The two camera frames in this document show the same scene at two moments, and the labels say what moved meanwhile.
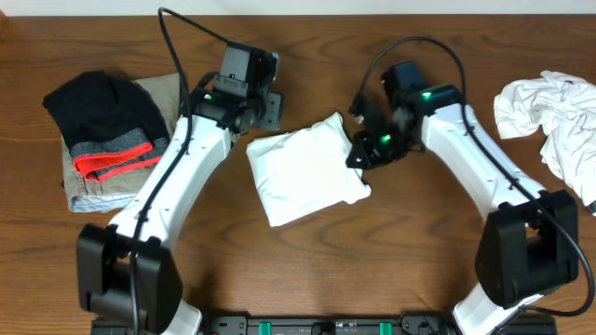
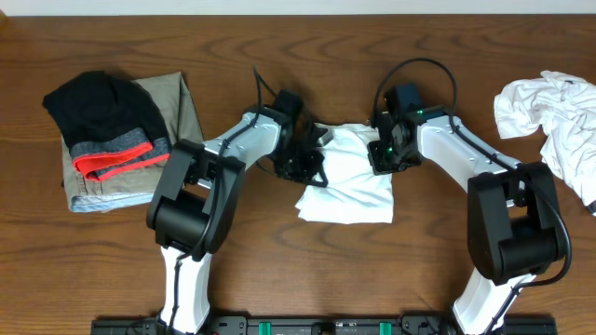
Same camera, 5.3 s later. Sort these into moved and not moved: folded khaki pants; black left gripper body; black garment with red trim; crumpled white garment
Moved: black left gripper body
Not moved: folded khaki pants; crumpled white garment; black garment with red trim
